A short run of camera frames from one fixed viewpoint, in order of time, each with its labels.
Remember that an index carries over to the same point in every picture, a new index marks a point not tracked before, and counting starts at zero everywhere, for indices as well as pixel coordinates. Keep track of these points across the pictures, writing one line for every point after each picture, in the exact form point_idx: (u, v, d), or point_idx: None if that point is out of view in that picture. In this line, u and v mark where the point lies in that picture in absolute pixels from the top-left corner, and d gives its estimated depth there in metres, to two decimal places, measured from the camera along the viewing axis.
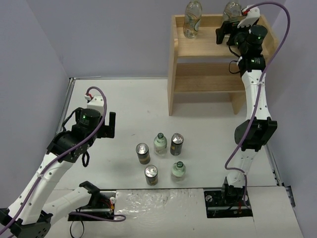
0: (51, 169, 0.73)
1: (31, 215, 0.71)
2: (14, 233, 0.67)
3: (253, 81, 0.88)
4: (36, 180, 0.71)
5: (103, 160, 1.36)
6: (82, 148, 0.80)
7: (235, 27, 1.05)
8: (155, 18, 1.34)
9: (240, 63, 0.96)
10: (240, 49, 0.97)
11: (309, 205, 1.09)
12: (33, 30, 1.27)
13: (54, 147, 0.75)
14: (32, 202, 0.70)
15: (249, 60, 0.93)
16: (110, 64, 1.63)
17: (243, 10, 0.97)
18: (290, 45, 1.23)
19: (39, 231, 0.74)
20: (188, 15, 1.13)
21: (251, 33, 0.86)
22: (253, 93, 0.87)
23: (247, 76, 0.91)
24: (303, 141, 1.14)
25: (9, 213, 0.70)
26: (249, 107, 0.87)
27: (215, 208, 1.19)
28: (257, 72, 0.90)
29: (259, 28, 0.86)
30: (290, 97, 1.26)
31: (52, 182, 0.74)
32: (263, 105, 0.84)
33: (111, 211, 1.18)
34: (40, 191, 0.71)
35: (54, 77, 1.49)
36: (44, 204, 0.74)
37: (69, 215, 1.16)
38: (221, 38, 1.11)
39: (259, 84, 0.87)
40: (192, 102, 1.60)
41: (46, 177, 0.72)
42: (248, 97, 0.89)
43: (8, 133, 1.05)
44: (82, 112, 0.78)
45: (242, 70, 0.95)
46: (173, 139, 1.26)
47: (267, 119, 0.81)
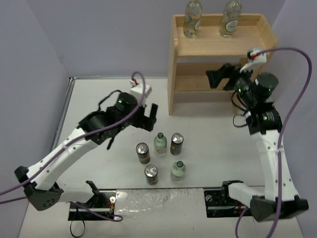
0: (76, 144, 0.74)
1: (46, 182, 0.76)
2: (26, 194, 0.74)
3: (270, 146, 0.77)
4: (59, 150, 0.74)
5: (103, 160, 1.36)
6: (111, 134, 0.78)
7: (237, 71, 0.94)
8: (155, 18, 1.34)
9: (248, 119, 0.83)
10: (245, 102, 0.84)
11: (309, 204, 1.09)
12: (32, 30, 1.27)
13: (85, 123, 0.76)
14: (50, 170, 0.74)
15: (261, 116, 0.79)
16: (110, 64, 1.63)
17: (252, 52, 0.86)
18: (290, 45, 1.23)
19: (46, 201, 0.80)
20: (188, 14, 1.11)
21: (259, 85, 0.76)
22: (272, 164, 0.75)
23: (261, 139, 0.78)
24: (303, 140, 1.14)
25: (27, 173, 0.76)
26: (270, 181, 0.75)
27: (214, 208, 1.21)
28: (273, 133, 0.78)
29: (267, 79, 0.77)
30: (290, 96, 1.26)
31: (73, 156, 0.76)
32: (287, 180, 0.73)
33: (112, 211, 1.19)
34: (60, 162, 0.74)
35: (53, 76, 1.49)
36: (60, 174, 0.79)
37: (69, 214, 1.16)
38: (217, 82, 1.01)
39: (280, 151, 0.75)
40: (192, 102, 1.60)
41: (69, 150, 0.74)
42: (265, 167, 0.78)
43: (7, 132, 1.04)
44: (120, 94, 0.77)
45: (253, 127, 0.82)
46: (173, 139, 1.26)
47: (294, 198, 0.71)
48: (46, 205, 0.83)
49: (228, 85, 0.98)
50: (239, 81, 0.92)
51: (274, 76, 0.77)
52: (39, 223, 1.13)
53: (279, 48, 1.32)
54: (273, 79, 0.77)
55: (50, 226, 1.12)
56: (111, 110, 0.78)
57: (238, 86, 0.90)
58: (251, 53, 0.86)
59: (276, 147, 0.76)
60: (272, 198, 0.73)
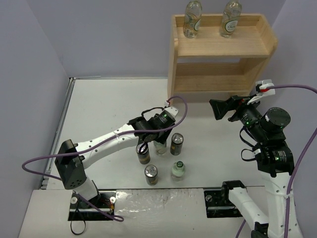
0: (125, 136, 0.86)
1: (89, 160, 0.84)
2: (71, 166, 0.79)
3: (279, 189, 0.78)
4: (112, 136, 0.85)
5: (103, 160, 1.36)
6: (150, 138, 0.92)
7: (245, 103, 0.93)
8: (155, 18, 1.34)
9: (258, 156, 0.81)
10: (256, 137, 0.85)
11: (309, 204, 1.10)
12: (32, 30, 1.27)
13: (134, 123, 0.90)
14: (98, 150, 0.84)
15: (272, 156, 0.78)
16: (110, 64, 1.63)
17: (262, 87, 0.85)
18: (289, 45, 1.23)
19: (76, 180, 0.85)
20: (188, 14, 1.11)
21: (270, 122, 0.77)
22: (280, 208, 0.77)
23: (271, 180, 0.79)
24: (303, 140, 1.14)
25: (76, 147, 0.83)
26: (275, 223, 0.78)
27: (214, 208, 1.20)
28: (283, 175, 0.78)
29: (278, 115, 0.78)
30: (290, 97, 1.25)
31: (119, 145, 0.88)
32: (293, 225, 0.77)
33: (111, 211, 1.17)
34: (108, 147, 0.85)
35: (53, 76, 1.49)
36: (100, 157, 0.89)
37: (69, 215, 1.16)
38: (224, 113, 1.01)
39: (288, 198, 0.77)
40: (193, 102, 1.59)
41: (119, 139, 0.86)
42: (271, 207, 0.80)
43: (7, 132, 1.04)
44: (164, 111, 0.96)
45: (263, 164, 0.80)
46: (173, 139, 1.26)
47: None
48: (71, 185, 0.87)
49: (235, 116, 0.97)
50: (246, 113, 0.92)
51: (285, 113, 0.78)
52: (39, 223, 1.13)
53: (279, 48, 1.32)
54: (284, 115, 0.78)
55: (50, 226, 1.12)
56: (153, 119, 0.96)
57: (246, 119, 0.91)
58: (261, 87, 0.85)
59: (285, 192, 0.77)
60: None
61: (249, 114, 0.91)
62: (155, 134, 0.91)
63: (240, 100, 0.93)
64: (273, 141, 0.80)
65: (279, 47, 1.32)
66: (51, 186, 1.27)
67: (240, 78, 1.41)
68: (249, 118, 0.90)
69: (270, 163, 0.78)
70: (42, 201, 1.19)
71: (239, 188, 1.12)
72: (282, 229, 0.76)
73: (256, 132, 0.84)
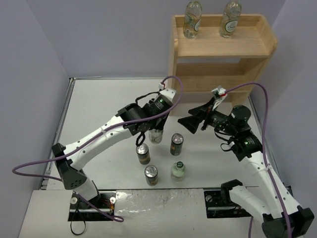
0: (113, 130, 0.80)
1: (79, 162, 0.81)
2: (61, 170, 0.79)
3: (258, 166, 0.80)
4: (98, 133, 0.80)
5: (103, 160, 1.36)
6: (146, 127, 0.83)
7: (211, 110, 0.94)
8: (155, 18, 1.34)
9: (233, 148, 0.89)
10: (228, 133, 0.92)
11: (309, 204, 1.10)
12: (32, 30, 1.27)
13: (125, 113, 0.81)
14: (86, 151, 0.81)
15: (243, 143, 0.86)
16: (110, 64, 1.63)
17: (221, 92, 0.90)
18: (289, 45, 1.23)
19: (75, 181, 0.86)
20: (188, 15, 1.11)
21: (236, 117, 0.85)
22: (266, 181, 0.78)
23: (249, 161, 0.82)
24: (303, 140, 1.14)
25: (64, 150, 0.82)
26: (271, 199, 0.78)
27: (215, 208, 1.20)
28: (257, 153, 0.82)
29: (241, 110, 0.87)
30: (289, 97, 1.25)
31: (109, 140, 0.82)
32: (285, 193, 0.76)
33: (111, 211, 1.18)
34: (97, 144, 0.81)
35: (53, 77, 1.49)
36: (93, 154, 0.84)
37: (69, 215, 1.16)
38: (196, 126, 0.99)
39: (268, 169, 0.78)
40: (193, 102, 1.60)
41: (107, 135, 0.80)
42: (262, 187, 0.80)
43: (7, 132, 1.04)
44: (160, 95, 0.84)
45: (239, 153, 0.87)
46: (173, 139, 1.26)
47: (298, 208, 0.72)
48: (73, 186, 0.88)
49: (205, 124, 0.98)
50: (215, 118, 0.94)
51: (245, 107, 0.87)
52: (39, 224, 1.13)
53: (279, 48, 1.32)
54: (245, 110, 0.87)
55: (50, 227, 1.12)
56: (148, 106, 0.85)
57: (216, 122, 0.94)
58: (219, 93, 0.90)
59: (264, 165, 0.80)
60: (279, 215, 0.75)
61: (218, 118, 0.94)
62: (150, 122, 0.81)
63: (206, 110, 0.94)
64: (242, 133, 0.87)
65: (279, 47, 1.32)
66: (51, 186, 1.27)
67: (240, 79, 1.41)
68: (218, 121, 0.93)
69: (243, 150, 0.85)
70: (42, 201, 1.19)
71: (239, 186, 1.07)
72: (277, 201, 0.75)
73: (227, 129, 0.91)
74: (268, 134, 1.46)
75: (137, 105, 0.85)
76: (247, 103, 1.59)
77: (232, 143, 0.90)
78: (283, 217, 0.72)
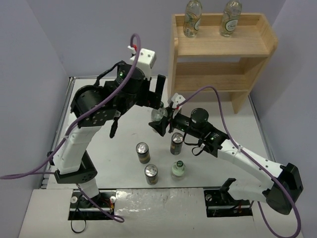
0: (73, 133, 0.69)
1: (66, 168, 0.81)
2: (55, 177, 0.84)
3: (232, 150, 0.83)
4: (63, 140, 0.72)
5: (103, 159, 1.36)
6: (107, 115, 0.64)
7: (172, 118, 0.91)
8: (155, 18, 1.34)
9: (205, 148, 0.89)
10: (195, 136, 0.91)
11: (310, 204, 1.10)
12: (32, 29, 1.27)
13: (76, 106, 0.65)
14: (64, 159, 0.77)
15: (211, 141, 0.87)
16: (110, 63, 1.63)
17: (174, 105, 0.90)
18: (289, 45, 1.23)
19: (83, 176, 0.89)
20: (188, 14, 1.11)
21: (197, 122, 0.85)
22: (245, 160, 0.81)
23: (224, 152, 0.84)
24: (303, 140, 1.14)
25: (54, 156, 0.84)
26: (259, 174, 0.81)
27: (214, 207, 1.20)
28: (226, 143, 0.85)
29: (197, 113, 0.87)
30: (289, 96, 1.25)
31: (78, 142, 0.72)
32: (265, 162, 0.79)
33: (111, 210, 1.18)
34: (67, 150, 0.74)
35: (53, 76, 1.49)
36: (79, 156, 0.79)
37: (69, 214, 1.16)
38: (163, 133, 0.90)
39: (240, 148, 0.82)
40: (192, 101, 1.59)
41: (70, 140, 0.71)
42: (245, 167, 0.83)
43: (8, 132, 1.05)
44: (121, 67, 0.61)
45: (212, 151, 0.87)
46: (173, 139, 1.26)
47: (283, 169, 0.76)
48: (87, 179, 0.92)
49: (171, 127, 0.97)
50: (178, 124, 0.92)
51: (201, 108, 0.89)
52: (39, 224, 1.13)
53: (279, 48, 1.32)
54: (203, 112, 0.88)
55: (50, 226, 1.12)
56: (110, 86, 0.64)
57: (180, 126, 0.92)
58: (174, 106, 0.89)
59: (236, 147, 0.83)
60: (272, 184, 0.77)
61: (181, 122, 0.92)
62: (110, 107, 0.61)
63: (168, 117, 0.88)
64: (206, 132, 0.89)
65: (279, 47, 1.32)
66: (51, 185, 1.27)
67: (240, 78, 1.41)
68: (183, 125, 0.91)
69: (215, 148, 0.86)
70: (42, 200, 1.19)
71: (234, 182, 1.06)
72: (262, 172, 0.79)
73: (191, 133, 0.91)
74: (268, 133, 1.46)
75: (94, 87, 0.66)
76: (247, 103, 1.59)
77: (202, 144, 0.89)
78: (276, 184, 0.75)
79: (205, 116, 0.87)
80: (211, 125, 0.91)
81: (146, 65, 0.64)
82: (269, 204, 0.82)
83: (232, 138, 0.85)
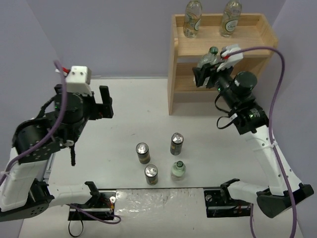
0: (14, 169, 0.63)
1: (10, 204, 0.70)
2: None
3: (264, 142, 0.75)
4: (2, 177, 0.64)
5: (103, 160, 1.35)
6: (51, 149, 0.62)
7: (215, 71, 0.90)
8: (155, 18, 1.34)
9: (235, 121, 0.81)
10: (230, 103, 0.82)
11: (309, 205, 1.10)
12: (32, 29, 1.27)
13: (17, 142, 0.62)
14: (5, 195, 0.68)
15: (247, 116, 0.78)
16: (110, 63, 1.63)
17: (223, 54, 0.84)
18: (289, 45, 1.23)
19: (32, 210, 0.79)
20: (188, 14, 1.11)
21: (240, 86, 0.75)
22: (270, 159, 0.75)
23: (254, 138, 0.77)
24: (303, 140, 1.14)
25: None
26: (274, 177, 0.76)
27: (214, 208, 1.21)
28: (262, 128, 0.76)
29: (246, 77, 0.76)
30: (289, 97, 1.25)
31: (20, 179, 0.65)
32: (288, 171, 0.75)
33: (111, 211, 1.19)
34: (9, 187, 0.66)
35: (53, 76, 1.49)
36: (21, 195, 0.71)
37: (69, 214, 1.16)
38: (201, 83, 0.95)
39: (274, 146, 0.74)
40: (192, 102, 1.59)
41: (12, 176, 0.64)
42: (264, 163, 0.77)
43: (7, 132, 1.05)
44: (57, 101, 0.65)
45: (242, 127, 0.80)
46: (172, 139, 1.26)
47: (299, 186, 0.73)
48: (37, 211, 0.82)
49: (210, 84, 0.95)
50: (219, 80, 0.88)
51: (250, 74, 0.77)
52: (38, 224, 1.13)
53: (279, 48, 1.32)
54: (251, 78, 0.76)
55: (50, 227, 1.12)
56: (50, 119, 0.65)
57: (219, 85, 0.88)
58: (222, 55, 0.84)
59: (269, 142, 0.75)
60: (282, 193, 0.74)
61: (224, 81, 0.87)
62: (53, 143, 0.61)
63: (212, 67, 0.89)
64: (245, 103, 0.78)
65: (279, 47, 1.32)
66: None
67: None
68: (221, 84, 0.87)
69: (247, 124, 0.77)
70: None
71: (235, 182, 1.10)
72: (279, 179, 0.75)
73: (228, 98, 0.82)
74: None
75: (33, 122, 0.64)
76: None
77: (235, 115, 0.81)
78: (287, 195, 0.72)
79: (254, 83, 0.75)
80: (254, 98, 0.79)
81: (82, 84, 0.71)
82: (259, 202, 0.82)
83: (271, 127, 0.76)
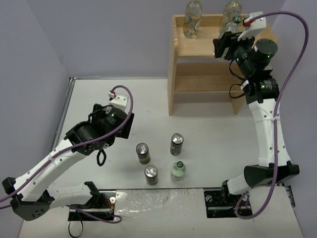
0: (62, 156, 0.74)
1: (32, 194, 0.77)
2: (13, 206, 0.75)
3: (266, 114, 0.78)
4: (46, 162, 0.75)
5: (103, 160, 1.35)
6: (99, 145, 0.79)
7: (236, 39, 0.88)
8: (155, 19, 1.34)
9: (245, 89, 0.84)
10: (244, 71, 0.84)
11: (309, 205, 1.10)
12: (32, 30, 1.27)
13: (73, 134, 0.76)
14: (37, 183, 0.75)
15: (258, 85, 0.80)
16: (110, 64, 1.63)
17: (245, 20, 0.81)
18: (289, 45, 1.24)
19: (35, 211, 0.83)
20: (188, 15, 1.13)
21: (258, 51, 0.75)
22: (267, 132, 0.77)
23: (258, 107, 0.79)
24: (303, 140, 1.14)
25: (14, 185, 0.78)
26: (264, 148, 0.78)
27: (215, 208, 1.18)
28: (269, 101, 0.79)
29: (266, 44, 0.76)
30: (290, 97, 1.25)
31: (59, 167, 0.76)
32: (281, 147, 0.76)
33: (111, 211, 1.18)
34: (47, 173, 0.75)
35: (53, 77, 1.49)
36: (47, 186, 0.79)
37: (69, 215, 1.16)
38: (221, 53, 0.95)
39: (275, 120, 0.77)
40: (192, 102, 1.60)
41: (56, 162, 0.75)
42: (260, 135, 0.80)
43: (7, 132, 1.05)
44: (112, 110, 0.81)
45: (250, 95, 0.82)
46: (172, 139, 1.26)
47: (286, 164, 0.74)
48: (37, 214, 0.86)
49: (229, 53, 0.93)
50: (238, 49, 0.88)
51: (272, 43, 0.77)
52: (38, 225, 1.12)
53: (279, 48, 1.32)
54: (272, 46, 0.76)
55: (50, 227, 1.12)
56: (101, 123, 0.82)
57: (237, 54, 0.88)
58: (244, 21, 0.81)
59: (272, 116, 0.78)
60: (267, 165, 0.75)
61: (242, 50, 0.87)
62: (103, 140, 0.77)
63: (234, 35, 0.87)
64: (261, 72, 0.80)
65: (279, 47, 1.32)
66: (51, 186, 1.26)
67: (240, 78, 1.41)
68: (239, 53, 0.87)
69: (256, 93, 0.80)
70: None
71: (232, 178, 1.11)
72: (270, 151, 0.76)
73: (244, 66, 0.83)
74: None
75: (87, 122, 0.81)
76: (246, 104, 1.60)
77: (246, 83, 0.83)
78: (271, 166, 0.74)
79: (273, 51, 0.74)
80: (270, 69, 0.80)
81: (122, 106, 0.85)
82: (246, 170, 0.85)
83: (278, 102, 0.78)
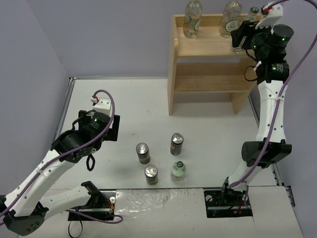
0: (50, 167, 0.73)
1: (25, 208, 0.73)
2: (6, 222, 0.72)
3: (271, 93, 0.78)
4: (35, 175, 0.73)
5: (103, 160, 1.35)
6: (86, 151, 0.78)
7: (253, 28, 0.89)
8: (155, 19, 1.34)
9: (258, 70, 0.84)
10: (259, 55, 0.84)
11: (309, 205, 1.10)
12: (32, 30, 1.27)
13: (59, 144, 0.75)
14: (28, 197, 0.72)
15: (270, 67, 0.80)
16: (110, 64, 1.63)
17: (264, 7, 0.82)
18: (289, 45, 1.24)
19: (30, 224, 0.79)
20: (188, 14, 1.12)
21: (273, 33, 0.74)
22: (269, 109, 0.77)
23: (265, 86, 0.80)
24: (303, 140, 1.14)
25: (5, 202, 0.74)
26: (262, 125, 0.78)
27: (214, 208, 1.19)
28: (277, 83, 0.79)
29: (283, 28, 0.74)
30: (290, 97, 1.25)
31: (49, 179, 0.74)
32: (278, 125, 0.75)
33: (111, 211, 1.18)
34: (37, 187, 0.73)
35: (53, 77, 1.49)
36: (39, 199, 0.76)
37: (69, 215, 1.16)
38: (238, 41, 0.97)
39: (279, 99, 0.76)
40: (192, 102, 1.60)
41: (45, 174, 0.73)
42: (262, 113, 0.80)
43: (8, 132, 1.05)
44: (95, 114, 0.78)
45: (261, 77, 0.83)
46: (173, 139, 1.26)
47: (280, 142, 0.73)
48: (33, 228, 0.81)
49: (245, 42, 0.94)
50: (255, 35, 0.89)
51: (288, 27, 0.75)
52: None
53: None
54: (288, 30, 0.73)
55: (50, 227, 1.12)
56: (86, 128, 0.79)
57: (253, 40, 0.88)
58: (263, 8, 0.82)
59: (277, 95, 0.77)
60: (261, 139, 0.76)
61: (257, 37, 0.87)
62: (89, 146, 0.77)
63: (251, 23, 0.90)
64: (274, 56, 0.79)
65: None
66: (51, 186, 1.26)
67: (240, 78, 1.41)
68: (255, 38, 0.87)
69: (266, 74, 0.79)
70: None
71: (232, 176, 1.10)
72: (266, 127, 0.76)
73: (259, 50, 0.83)
74: None
75: (73, 130, 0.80)
76: (247, 103, 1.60)
77: (259, 63, 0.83)
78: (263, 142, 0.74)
79: (288, 33, 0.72)
80: (285, 54, 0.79)
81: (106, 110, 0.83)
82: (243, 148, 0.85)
83: (286, 84, 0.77)
